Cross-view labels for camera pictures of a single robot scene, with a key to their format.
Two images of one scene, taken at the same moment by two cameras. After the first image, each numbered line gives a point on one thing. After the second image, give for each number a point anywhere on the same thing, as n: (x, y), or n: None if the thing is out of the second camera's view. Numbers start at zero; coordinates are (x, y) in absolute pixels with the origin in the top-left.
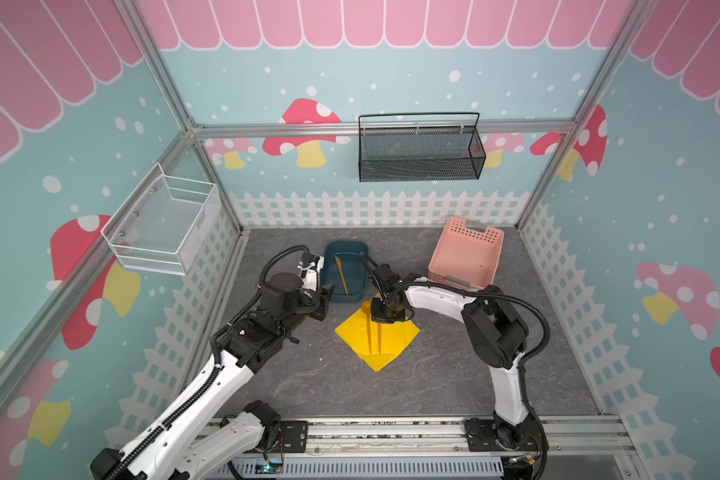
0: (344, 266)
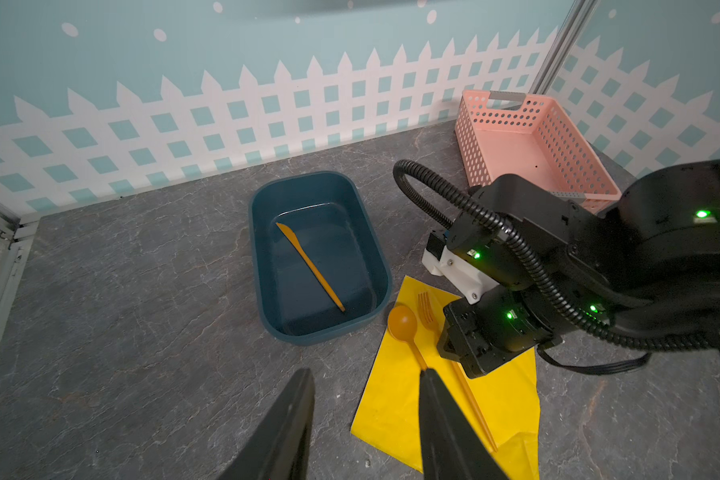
0: (326, 215)
